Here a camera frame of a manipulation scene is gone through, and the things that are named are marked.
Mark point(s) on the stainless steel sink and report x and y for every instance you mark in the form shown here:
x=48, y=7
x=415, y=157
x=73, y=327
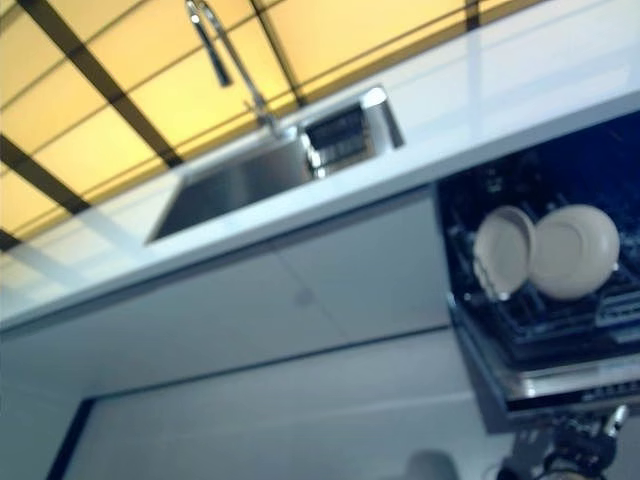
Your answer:
x=240, y=185

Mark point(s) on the chrome kitchen faucet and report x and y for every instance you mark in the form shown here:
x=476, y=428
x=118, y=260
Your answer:
x=225, y=50

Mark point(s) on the black sink dish rack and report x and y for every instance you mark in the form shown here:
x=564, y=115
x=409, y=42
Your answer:
x=337, y=137

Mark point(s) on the deep beige plate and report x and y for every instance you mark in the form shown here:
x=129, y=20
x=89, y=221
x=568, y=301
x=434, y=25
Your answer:
x=502, y=250

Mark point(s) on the white cabinet door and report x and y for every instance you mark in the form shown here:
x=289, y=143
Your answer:
x=175, y=325
x=375, y=270

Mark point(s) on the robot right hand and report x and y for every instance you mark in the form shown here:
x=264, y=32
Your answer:
x=565, y=445

